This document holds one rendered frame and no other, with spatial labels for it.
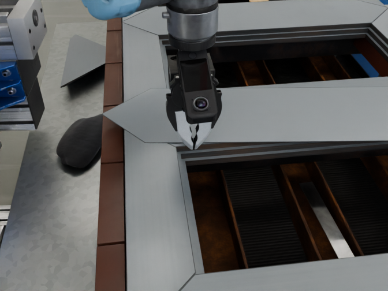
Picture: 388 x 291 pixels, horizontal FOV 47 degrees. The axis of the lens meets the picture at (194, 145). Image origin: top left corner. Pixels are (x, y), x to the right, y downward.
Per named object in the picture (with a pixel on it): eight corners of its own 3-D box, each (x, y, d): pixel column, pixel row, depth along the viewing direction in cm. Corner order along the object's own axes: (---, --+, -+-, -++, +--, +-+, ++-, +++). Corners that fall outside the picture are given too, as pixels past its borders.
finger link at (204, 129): (206, 131, 83) (208, 88, 78) (212, 151, 79) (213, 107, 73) (190, 132, 83) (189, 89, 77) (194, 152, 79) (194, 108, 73)
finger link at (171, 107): (194, 124, 77) (193, 80, 71) (195, 130, 76) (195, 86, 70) (166, 126, 76) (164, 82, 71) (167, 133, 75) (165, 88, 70)
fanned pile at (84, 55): (111, 33, 153) (109, 22, 150) (109, 96, 123) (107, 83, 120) (74, 35, 152) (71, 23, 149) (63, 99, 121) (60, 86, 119)
